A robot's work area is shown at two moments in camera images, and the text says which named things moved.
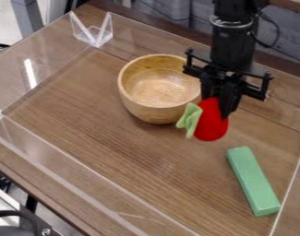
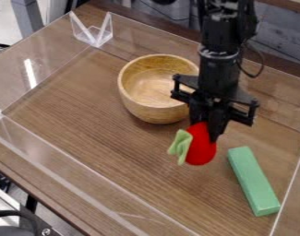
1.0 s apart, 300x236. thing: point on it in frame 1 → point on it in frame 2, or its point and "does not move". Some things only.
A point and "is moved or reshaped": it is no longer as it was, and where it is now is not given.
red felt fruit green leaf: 203,120 is moved or reshaped
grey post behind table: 29,17 does not move
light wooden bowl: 156,87 does not move
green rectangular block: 252,181 does not move
